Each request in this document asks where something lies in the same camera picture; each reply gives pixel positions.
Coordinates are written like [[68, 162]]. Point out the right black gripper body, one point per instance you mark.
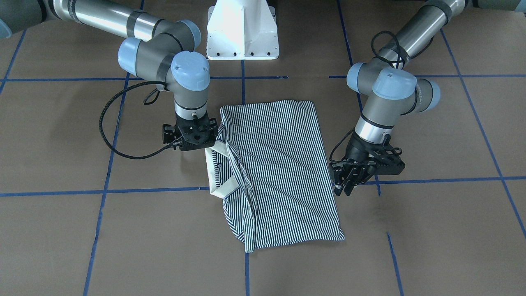
[[168, 134]]

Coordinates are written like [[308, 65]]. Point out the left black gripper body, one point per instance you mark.
[[358, 151]]

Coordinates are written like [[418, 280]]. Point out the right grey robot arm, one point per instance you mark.
[[154, 48]]

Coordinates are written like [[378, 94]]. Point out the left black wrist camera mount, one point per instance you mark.
[[384, 159]]

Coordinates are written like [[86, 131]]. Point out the striped polo shirt white collar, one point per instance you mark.
[[268, 166]]

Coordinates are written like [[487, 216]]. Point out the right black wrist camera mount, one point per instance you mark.
[[173, 138]]

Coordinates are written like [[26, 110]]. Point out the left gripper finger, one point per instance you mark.
[[358, 175], [342, 177]]

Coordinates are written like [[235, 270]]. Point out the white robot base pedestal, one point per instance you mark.
[[242, 30]]

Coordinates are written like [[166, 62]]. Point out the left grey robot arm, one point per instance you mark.
[[393, 92]]

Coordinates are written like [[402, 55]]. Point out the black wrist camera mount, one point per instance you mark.
[[173, 138], [384, 159]]

